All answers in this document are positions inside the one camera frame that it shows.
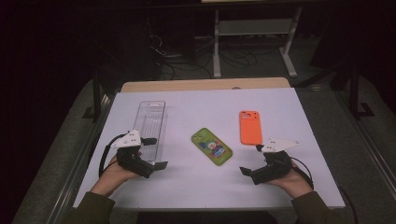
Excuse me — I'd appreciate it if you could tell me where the person's right hand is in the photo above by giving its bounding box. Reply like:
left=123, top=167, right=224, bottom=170
left=267, top=158, right=314, bottom=199

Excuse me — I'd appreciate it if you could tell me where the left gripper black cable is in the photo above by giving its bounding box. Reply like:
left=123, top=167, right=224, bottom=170
left=98, top=133, right=127, bottom=178

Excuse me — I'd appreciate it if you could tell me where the orange phone case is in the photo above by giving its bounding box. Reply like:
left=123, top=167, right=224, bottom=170
left=238, top=110, right=263, bottom=146

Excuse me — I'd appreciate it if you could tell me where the wooden table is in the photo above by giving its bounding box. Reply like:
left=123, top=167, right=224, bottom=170
left=120, top=77, right=291, bottom=93

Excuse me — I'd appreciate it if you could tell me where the clear plastic rack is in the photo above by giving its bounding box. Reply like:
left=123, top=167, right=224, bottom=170
left=132, top=100, right=169, bottom=163

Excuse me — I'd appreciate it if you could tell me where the person's left hand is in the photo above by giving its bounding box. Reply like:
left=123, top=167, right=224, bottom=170
left=90, top=152, right=143, bottom=197

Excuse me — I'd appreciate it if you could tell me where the tangle of floor cables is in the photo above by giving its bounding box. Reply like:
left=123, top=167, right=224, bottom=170
left=146, top=15, right=260, bottom=80

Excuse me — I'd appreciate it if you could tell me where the black metal stand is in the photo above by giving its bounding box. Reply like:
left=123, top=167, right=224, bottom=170
left=82, top=69, right=106, bottom=122
left=348, top=62, right=376, bottom=120

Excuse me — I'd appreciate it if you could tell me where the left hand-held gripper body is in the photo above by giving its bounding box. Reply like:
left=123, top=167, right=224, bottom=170
left=110, top=129, right=156, bottom=179

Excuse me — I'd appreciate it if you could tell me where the green cartoon phone case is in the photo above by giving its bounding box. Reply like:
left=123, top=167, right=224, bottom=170
left=191, top=127, right=233, bottom=166

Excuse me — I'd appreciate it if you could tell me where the metal rail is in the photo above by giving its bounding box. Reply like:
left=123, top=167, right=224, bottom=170
left=46, top=92, right=118, bottom=224
left=337, top=91, right=396, bottom=194

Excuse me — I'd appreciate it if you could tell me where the white table board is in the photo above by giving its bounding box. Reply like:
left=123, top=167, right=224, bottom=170
left=73, top=87, right=346, bottom=213

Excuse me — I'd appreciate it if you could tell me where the white metal desk frame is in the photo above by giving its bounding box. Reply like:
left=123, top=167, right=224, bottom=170
left=200, top=0, right=312, bottom=78

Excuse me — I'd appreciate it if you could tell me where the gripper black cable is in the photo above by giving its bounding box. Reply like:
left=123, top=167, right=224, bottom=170
left=98, top=133, right=127, bottom=178
left=290, top=157, right=359, bottom=224

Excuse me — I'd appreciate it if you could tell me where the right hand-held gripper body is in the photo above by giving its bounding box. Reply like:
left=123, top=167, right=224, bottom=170
left=251, top=138, right=301, bottom=186

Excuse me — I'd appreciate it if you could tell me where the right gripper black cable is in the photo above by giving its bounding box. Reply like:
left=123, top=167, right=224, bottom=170
left=290, top=157, right=359, bottom=224

